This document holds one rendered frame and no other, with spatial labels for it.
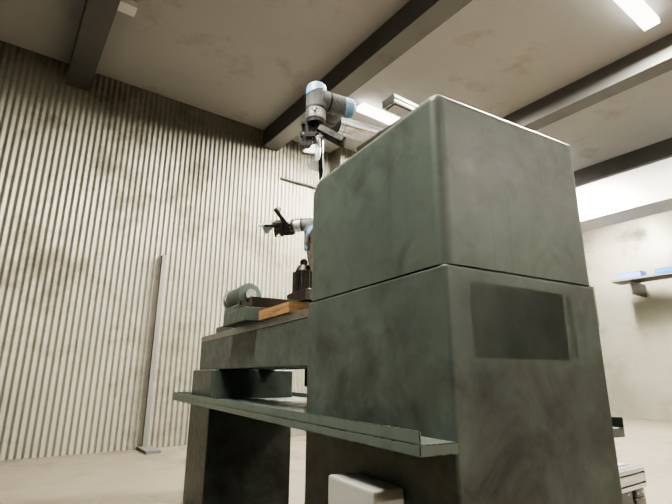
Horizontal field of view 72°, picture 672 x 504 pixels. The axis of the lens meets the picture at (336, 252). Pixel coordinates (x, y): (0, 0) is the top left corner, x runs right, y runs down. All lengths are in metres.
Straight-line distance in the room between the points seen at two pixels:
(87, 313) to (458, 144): 4.12
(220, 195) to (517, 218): 4.53
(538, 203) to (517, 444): 0.54
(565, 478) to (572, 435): 0.09
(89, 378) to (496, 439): 4.13
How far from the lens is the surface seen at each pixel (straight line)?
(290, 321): 1.65
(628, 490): 2.76
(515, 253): 1.08
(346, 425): 1.04
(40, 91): 5.34
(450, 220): 0.96
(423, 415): 0.96
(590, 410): 1.21
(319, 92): 1.79
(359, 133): 1.97
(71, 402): 4.74
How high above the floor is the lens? 0.65
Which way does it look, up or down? 15 degrees up
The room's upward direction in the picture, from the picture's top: straight up
